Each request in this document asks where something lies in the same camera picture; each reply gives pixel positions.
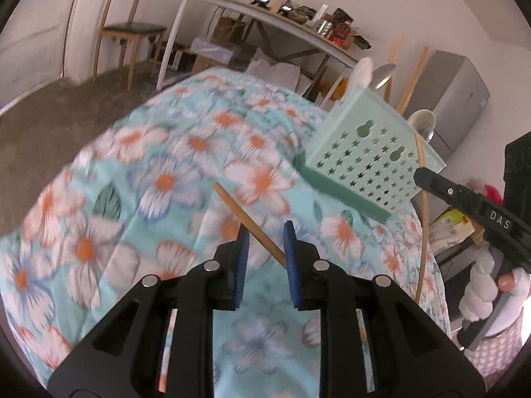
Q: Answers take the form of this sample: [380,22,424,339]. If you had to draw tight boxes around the grey refrigerator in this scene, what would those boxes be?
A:
[404,50,491,158]

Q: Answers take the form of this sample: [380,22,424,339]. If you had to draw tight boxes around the white plastic rice spoon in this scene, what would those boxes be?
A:
[407,109,436,137]

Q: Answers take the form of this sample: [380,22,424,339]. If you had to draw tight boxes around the yellow plastic bag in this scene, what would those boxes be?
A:
[328,77,349,100]

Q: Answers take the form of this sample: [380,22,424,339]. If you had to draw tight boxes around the mint green utensil holder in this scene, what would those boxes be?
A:
[292,87,448,224]

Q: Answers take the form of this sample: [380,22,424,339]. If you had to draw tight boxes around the cardboard box white lid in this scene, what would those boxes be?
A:
[193,37,241,73]

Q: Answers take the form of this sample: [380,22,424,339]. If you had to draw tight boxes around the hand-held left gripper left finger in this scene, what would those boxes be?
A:
[46,227,251,398]

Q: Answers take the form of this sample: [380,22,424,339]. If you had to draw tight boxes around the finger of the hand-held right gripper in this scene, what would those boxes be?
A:
[414,167,488,220]

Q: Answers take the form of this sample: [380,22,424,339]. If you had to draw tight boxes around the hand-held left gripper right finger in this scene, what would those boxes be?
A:
[283,221,486,398]

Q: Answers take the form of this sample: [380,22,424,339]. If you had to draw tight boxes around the wooden chair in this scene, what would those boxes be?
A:
[92,0,169,92]

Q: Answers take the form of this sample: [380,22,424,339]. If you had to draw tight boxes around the printed rice bag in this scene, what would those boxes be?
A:
[427,209,476,253]

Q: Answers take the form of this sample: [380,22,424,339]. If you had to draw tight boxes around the large white plastic spoon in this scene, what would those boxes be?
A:
[347,57,374,92]

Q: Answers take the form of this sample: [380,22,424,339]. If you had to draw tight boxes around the person's right hand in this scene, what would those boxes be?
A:
[460,245,531,332]

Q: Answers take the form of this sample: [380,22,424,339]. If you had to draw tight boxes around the white side table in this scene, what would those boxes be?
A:
[157,0,361,108]

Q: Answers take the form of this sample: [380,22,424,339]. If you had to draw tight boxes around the red plastic bag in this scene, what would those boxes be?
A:
[483,182,504,206]

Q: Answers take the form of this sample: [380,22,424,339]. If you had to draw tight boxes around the white door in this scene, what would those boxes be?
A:
[0,0,84,104]

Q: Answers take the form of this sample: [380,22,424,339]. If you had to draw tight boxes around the white sack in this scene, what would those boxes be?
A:
[245,47,301,92]

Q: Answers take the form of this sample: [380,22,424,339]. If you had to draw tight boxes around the person's right forearm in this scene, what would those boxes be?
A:
[467,319,525,378]

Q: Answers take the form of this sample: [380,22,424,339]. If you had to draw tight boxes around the blue floral blanket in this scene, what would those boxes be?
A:
[0,68,453,398]

